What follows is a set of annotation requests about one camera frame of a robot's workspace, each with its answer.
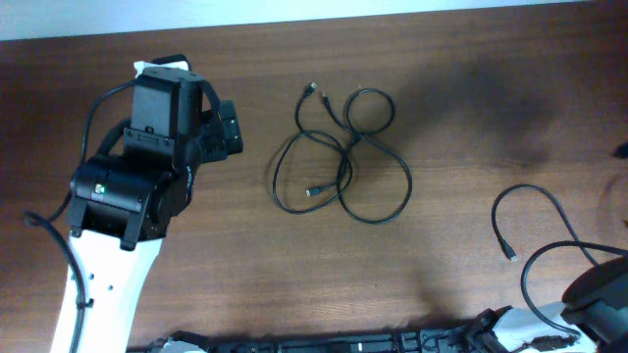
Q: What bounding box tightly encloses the thick black cable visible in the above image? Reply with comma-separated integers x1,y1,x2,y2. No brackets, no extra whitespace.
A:
321,86,413,226

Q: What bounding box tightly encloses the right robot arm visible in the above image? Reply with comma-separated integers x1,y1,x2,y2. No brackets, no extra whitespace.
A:
464,258,627,353

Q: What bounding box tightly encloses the left camera cable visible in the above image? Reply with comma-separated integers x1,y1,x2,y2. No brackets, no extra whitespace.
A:
23,77,138,353

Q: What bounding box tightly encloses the thin black usb cable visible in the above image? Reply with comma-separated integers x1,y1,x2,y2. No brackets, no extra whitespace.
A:
272,81,354,216

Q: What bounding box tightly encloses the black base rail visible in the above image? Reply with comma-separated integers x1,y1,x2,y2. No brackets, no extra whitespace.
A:
127,321,599,353

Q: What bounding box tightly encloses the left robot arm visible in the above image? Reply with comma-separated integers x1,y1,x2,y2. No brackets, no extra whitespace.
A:
51,66,243,352

